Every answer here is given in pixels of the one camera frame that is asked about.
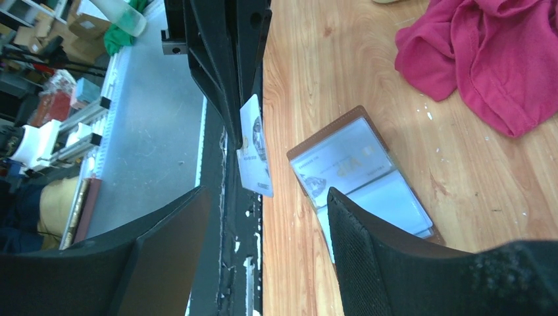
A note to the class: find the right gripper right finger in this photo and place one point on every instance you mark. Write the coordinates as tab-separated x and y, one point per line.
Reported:
383	270

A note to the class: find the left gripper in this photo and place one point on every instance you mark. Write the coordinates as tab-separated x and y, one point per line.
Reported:
199	29

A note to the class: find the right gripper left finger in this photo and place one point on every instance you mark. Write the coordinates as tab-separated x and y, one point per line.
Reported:
144	267

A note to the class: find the brown leather card holder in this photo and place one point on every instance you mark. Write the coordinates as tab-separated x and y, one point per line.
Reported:
350	155

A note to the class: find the white patterned credit card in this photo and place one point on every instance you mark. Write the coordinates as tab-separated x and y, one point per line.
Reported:
252	156

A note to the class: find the magenta cloth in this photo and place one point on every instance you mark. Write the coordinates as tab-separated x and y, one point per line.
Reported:
499	56

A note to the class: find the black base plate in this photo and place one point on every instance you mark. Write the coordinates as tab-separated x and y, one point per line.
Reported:
229	277

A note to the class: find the aluminium frame rail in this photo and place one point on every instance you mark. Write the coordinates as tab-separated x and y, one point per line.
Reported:
151	136

